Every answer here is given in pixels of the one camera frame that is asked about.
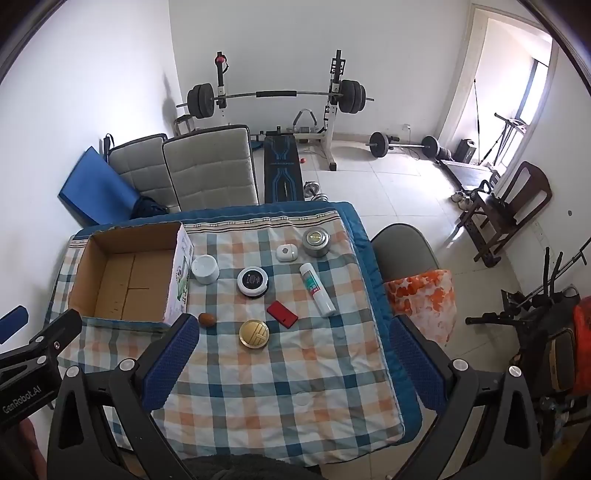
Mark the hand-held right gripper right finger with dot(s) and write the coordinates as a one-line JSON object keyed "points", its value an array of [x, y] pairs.
{"points": [[415, 369]]}

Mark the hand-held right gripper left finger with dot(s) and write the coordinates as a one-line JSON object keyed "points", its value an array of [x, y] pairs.
{"points": [[170, 367]]}

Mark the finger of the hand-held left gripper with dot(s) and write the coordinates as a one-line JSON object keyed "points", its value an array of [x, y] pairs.
{"points": [[57, 334], [13, 323]]}

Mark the brown oval bread roll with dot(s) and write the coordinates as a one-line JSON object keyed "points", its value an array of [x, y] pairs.
{"points": [[207, 320]]}

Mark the cardboard box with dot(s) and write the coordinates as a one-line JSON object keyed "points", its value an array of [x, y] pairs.
{"points": [[120, 277]]}

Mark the gold round tin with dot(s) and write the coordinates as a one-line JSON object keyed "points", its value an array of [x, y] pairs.
{"points": [[254, 333]]}

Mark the black and white round tin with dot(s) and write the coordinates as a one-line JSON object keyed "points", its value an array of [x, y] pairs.
{"points": [[253, 282]]}

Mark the red box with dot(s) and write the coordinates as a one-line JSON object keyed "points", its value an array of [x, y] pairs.
{"points": [[282, 314]]}

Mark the white tube bottle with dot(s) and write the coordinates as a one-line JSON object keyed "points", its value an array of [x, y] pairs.
{"points": [[317, 290]]}

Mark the silver round tin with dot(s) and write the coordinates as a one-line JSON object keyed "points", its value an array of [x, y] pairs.
{"points": [[316, 242]]}

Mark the person's left forearm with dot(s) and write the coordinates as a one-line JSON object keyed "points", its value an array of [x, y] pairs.
{"points": [[30, 454]]}

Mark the white round jar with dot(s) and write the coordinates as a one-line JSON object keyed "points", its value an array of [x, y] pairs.
{"points": [[205, 269]]}

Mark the checkered blanket with blue border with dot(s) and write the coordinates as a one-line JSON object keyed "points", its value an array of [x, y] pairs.
{"points": [[277, 392]]}

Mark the grey folding chair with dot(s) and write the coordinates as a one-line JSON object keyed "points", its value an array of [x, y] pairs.
{"points": [[401, 251]]}

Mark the blue exercise mat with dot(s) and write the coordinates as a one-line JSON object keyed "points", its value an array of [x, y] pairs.
{"points": [[94, 184]]}

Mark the dark blue cloth bundle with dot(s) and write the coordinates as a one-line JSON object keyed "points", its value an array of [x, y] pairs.
{"points": [[150, 207]]}

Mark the small white rounded device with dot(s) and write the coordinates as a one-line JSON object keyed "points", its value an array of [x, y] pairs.
{"points": [[286, 253]]}

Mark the orange bag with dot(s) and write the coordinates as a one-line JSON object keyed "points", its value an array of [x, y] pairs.
{"points": [[582, 321]]}

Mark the dark wooden chair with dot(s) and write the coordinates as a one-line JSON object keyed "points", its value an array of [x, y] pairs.
{"points": [[517, 203]]}

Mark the beige cushioned chair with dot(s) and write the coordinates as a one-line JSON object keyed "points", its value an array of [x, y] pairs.
{"points": [[210, 168]]}

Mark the dark wooden plank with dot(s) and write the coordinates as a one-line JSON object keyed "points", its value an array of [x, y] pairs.
{"points": [[466, 173]]}

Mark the chrome dumbbells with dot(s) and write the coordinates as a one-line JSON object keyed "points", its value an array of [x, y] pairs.
{"points": [[316, 191]]}

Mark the black speaker box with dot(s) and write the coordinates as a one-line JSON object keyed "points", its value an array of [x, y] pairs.
{"points": [[466, 151]]}

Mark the short barbell with black plates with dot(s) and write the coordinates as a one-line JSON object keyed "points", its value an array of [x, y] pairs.
{"points": [[381, 144]]}

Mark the black and blue weight bench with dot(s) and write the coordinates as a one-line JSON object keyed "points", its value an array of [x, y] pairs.
{"points": [[282, 168]]}

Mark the wooden stool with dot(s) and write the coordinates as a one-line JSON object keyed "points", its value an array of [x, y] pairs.
{"points": [[182, 125]]}

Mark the white barbell rack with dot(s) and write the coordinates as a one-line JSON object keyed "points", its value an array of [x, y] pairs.
{"points": [[330, 131]]}

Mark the black folding stand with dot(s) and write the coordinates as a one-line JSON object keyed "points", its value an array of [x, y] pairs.
{"points": [[505, 131]]}

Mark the long barbell with black plates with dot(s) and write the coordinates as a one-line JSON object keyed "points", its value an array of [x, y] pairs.
{"points": [[201, 100]]}

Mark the grey cushioned chair dark frame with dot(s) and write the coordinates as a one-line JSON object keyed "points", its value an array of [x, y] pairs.
{"points": [[138, 170]]}

